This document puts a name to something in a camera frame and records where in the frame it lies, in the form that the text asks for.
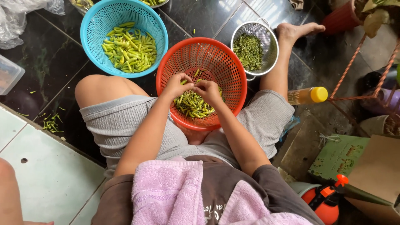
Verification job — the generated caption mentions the orange metal plant stand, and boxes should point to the orange metal plant stand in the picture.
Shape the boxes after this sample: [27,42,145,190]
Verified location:
[326,33,400,108]

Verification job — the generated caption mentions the bowl of green chilies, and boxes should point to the bowl of green chilies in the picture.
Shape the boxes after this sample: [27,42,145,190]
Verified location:
[139,0,171,9]

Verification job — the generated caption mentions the metal mesh colander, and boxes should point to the metal mesh colander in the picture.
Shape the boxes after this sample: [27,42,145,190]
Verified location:
[230,17,279,82]

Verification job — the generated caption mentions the white pot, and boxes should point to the white pot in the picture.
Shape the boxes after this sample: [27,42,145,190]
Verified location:
[359,114,400,137]

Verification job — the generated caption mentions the bottle with yellow cap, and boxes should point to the bottle with yellow cap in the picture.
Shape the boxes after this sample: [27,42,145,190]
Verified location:
[287,86,329,106]

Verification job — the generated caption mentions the person's left hand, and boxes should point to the person's left hand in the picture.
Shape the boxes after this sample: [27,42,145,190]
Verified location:
[160,72,195,100]

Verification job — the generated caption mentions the purple pot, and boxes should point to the purple pot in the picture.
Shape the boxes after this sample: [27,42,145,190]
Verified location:
[359,88,400,115]

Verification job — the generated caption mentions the pile of unstemmed green chilies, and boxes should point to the pile of unstemmed green chilies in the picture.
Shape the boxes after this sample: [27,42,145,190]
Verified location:
[173,69,225,119]

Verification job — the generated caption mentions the pile of green chili stems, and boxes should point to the pile of green chili stems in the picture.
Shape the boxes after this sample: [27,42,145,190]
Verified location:
[232,33,264,72]

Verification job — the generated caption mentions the brown shirt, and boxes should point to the brown shirt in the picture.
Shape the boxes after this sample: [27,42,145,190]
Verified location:
[91,155,325,225]

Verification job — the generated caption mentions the pile of stemmed green chilies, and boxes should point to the pile of stemmed green chilies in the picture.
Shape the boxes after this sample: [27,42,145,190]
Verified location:
[101,21,158,74]

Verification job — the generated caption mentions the orange garden sprayer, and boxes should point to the orange garden sprayer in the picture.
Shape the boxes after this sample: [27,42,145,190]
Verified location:
[301,174,349,225]

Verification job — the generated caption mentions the brown cardboard sheet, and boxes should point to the brown cardboard sheet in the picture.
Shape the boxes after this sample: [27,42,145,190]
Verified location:
[344,134,400,224]

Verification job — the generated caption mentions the potted plant leaves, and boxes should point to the potted plant leaves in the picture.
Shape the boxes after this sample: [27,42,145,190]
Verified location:
[355,0,400,39]

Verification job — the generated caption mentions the blue plastic colander basket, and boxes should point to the blue plastic colander basket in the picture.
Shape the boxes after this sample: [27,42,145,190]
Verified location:
[80,0,169,79]

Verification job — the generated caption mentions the grey shorts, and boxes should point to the grey shorts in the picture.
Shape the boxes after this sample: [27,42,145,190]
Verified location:
[79,90,295,171]

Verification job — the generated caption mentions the person's right hand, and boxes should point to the person's right hand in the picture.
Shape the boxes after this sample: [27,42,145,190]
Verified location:
[192,79,224,107]

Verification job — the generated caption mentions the clear plastic container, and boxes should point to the clear plastic container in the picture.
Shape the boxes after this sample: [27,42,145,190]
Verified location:
[0,54,26,96]

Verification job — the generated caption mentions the green cardboard box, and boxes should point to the green cardboard box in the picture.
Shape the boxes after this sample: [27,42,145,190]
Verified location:
[308,134,371,181]

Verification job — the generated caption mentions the pink towel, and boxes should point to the pink towel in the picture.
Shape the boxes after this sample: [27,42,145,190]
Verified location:
[131,159,314,225]

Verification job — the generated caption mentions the scattered chili stems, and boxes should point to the scattered chili stems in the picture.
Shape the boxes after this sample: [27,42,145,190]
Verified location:
[37,106,68,134]

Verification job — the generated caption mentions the orange plastic colander basket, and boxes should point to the orange plastic colander basket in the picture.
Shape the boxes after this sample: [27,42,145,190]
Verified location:
[156,37,248,132]

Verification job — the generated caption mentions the clear plastic bag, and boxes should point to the clear plastic bag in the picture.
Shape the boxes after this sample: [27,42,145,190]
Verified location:
[0,0,65,50]

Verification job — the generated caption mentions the red flower pot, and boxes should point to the red flower pot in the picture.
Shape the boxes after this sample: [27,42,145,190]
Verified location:
[321,0,363,35]

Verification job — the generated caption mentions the plastic bag of chilies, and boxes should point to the plastic bag of chilies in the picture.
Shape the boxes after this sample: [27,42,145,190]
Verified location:
[69,0,95,15]

